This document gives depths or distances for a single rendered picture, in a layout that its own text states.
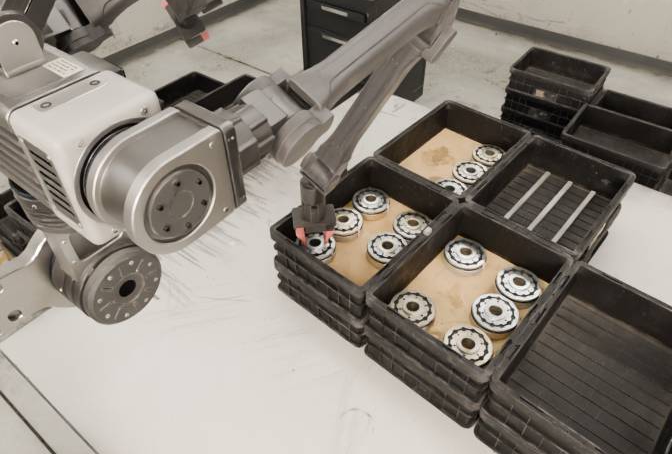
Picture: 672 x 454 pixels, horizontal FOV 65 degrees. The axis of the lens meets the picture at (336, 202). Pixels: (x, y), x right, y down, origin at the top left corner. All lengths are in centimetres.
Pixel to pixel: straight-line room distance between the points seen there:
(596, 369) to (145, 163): 100
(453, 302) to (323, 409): 38
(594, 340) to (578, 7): 339
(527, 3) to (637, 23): 78
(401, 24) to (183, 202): 44
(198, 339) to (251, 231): 39
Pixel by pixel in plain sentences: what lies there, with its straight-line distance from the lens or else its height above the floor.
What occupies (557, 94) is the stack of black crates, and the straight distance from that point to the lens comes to 275.
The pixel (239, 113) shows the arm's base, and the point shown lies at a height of 148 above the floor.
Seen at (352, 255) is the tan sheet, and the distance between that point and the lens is 135.
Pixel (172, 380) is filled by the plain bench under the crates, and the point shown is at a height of 70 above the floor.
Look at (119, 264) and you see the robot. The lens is 91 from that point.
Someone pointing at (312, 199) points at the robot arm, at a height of 104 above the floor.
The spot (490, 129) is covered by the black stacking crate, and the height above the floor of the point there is 89.
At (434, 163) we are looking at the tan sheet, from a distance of 165.
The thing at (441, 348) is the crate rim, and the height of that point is 93.
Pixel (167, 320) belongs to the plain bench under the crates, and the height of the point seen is 70.
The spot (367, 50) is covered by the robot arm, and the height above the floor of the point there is 148.
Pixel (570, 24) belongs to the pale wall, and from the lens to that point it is 448.
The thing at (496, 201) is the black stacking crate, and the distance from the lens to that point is 156.
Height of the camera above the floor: 182
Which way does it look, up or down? 42 degrees down
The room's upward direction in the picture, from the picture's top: 1 degrees counter-clockwise
